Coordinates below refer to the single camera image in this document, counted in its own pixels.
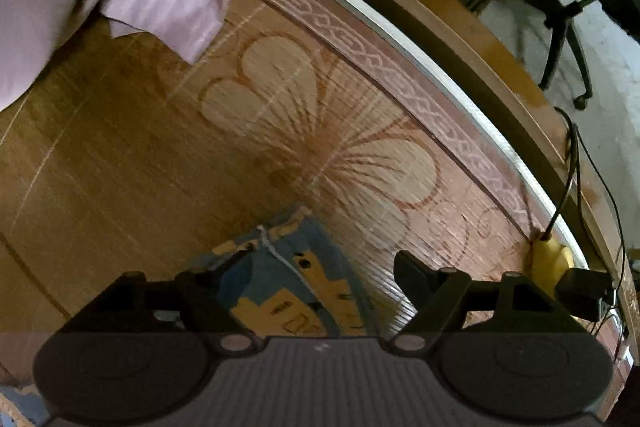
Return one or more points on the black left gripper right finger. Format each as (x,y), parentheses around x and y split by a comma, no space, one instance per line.
(448,301)

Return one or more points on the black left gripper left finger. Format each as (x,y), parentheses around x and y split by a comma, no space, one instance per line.
(189,303)

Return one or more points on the blue patterned pants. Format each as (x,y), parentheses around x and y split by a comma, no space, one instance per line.
(294,282)

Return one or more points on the brown bamboo bed mat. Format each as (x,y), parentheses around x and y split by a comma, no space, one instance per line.
(123,158)

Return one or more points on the wooden bed frame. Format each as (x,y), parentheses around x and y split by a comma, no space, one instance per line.
(480,73)

